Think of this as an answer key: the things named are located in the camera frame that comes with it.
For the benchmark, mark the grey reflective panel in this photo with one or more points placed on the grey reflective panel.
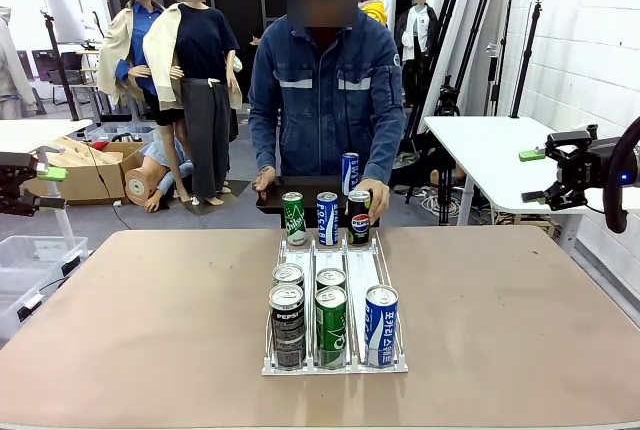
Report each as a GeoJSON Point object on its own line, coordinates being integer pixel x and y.
{"type": "Point", "coordinates": [65, 17]}

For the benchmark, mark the black light stand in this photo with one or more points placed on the black light stand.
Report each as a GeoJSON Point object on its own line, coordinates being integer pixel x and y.
{"type": "Point", "coordinates": [537, 7]}

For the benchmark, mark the dark mannequin base plate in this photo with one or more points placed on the dark mannequin base plate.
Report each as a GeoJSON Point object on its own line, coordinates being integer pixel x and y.
{"type": "Point", "coordinates": [235, 187]}

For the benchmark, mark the mannequin with grey coat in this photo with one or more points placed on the mannequin with grey coat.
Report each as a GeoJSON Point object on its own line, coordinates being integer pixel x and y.
{"type": "Point", "coordinates": [12, 65]}

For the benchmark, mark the black camera on tripod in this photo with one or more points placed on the black camera on tripod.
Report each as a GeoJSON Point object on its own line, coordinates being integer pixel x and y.
{"type": "Point", "coordinates": [447, 100]}

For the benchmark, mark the brown cardboard box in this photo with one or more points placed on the brown cardboard box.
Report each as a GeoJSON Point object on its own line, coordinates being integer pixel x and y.
{"type": "Point", "coordinates": [85, 182]}

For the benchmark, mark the lying mannequin in light blue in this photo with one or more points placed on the lying mannequin in light blue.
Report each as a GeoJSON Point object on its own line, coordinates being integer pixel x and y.
{"type": "Point", "coordinates": [137, 185]}

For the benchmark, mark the person's right forearm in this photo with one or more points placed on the person's right forearm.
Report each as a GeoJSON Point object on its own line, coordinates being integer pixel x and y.
{"type": "Point", "coordinates": [262, 135]}

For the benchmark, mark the green Chilsung cider can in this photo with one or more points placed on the green Chilsung cider can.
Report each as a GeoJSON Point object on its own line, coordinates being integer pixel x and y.
{"type": "Point", "coordinates": [331, 330]}
{"type": "Point", "coordinates": [294, 220]}
{"type": "Point", "coordinates": [330, 277]}

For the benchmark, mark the black tripod stand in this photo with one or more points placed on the black tripod stand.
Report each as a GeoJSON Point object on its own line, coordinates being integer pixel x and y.
{"type": "Point", "coordinates": [60, 62]}

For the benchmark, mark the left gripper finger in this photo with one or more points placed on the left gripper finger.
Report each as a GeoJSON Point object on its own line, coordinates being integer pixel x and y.
{"type": "Point", "coordinates": [20, 202]}
{"type": "Point", "coordinates": [20, 167]}

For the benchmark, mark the clear plastic storage bin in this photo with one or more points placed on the clear plastic storage bin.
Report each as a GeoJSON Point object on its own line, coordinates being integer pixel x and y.
{"type": "Point", "coordinates": [15, 300]}
{"type": "Point", "coordinates": [30, 250]}

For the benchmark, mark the person in denim jacket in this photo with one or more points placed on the person in denim jacket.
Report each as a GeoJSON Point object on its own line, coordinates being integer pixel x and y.
{"type": "Point", "coordinates": [325, 100]}

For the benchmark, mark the person's left forearm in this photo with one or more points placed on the person's left forearm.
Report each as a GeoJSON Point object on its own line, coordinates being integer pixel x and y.
{"type": "Point", "coordinates": [387, 145]}

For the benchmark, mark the person's right hand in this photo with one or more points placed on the person's right hand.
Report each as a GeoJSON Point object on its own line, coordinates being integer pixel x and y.
{"type": "Point", "coordinates": [265, 180]}

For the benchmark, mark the person's left hand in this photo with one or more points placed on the person's left hand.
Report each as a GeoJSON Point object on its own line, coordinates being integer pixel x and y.
{"type": "Point", "coordinates": [379, 197]}

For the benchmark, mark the dark brown serving tray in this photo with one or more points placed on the dark brown serving tray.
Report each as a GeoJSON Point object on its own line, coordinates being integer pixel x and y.
{"type": "Point", "coordinates": [300, 190]}

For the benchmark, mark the blue Pocari Sweat can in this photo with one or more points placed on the blue Pocari Sweat can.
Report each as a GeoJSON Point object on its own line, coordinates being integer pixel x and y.
{"type": "Point", "coordinates": [327, 220]}
{"type": "Point", "coordinates": [381, 330]}
{"type": "Point", "coordinates": [350, 172]}

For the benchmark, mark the white can dispenser rack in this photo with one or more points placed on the white can dispenser rack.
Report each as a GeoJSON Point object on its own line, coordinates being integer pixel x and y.
{"type": "Point", "coordinates": [357, 270]}

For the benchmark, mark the mannequin with white jacket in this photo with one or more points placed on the mannequin with white jacket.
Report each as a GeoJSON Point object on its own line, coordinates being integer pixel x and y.
{"type": "Point", "coordinates": [415, 30]}

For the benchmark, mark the wooden crate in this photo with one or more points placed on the wooden crate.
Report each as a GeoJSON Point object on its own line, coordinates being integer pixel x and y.
{"type": "Point", "coordinates": [530, 224]}

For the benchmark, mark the black Pepsi can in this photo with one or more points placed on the black Pepsi can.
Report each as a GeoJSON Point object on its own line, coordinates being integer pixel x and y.
{"type": "Point", "coordinates": [287, 272]}
{"type": "Point", "coordinates": [359, 222]}
{"type": "Point", "coordinates": [287, 330]}

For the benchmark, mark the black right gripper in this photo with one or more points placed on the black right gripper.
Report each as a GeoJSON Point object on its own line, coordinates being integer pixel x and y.
{"type": "Point", "coordinates": [590, 170]}

